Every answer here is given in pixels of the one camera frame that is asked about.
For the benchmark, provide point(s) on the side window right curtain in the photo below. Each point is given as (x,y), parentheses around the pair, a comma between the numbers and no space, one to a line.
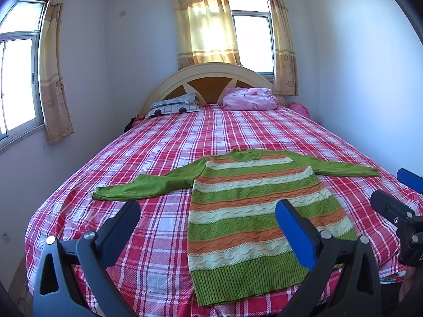
(56,115)

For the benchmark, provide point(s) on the back window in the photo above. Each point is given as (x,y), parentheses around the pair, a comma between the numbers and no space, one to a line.
(254,32)

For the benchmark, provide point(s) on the dark clothing by bed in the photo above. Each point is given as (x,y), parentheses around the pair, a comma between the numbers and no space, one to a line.
(135,121)

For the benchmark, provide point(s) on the beige curtain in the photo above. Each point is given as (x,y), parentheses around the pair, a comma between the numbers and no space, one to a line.
(206,32)
(285,65)

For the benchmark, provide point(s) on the pink pillow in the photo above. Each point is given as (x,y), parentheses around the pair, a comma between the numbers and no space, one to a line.
(249,99)

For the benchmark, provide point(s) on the cream wooden headboard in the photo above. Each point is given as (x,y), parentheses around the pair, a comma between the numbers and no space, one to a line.
(209,81)

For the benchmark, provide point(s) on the back left beige curtain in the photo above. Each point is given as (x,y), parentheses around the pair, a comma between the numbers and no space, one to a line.
(206,32)

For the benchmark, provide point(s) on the side window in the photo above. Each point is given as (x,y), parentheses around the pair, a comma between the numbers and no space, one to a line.
(21,110)

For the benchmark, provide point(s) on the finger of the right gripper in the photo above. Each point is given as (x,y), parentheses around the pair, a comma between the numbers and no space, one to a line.
(389,207)
(410,180)

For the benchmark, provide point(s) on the red white plaid bedsheet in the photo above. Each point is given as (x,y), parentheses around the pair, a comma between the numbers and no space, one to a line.
(152,272)

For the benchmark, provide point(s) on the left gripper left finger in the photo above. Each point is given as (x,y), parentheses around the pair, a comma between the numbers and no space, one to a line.
(57,293)

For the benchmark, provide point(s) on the grey white folded blanket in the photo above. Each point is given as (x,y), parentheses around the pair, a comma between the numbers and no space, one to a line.
(178,105)

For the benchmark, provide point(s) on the green orange striped knit sweater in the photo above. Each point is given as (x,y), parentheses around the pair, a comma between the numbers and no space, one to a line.
(235,247)

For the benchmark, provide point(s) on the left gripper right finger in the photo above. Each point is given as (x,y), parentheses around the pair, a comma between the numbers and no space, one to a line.
(358,291)

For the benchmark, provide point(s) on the pink cloth beside bed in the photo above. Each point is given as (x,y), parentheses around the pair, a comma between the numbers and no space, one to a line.
(299,109)

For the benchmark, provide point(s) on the back right beige curtain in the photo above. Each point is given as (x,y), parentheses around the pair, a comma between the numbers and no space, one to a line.
(285,65)

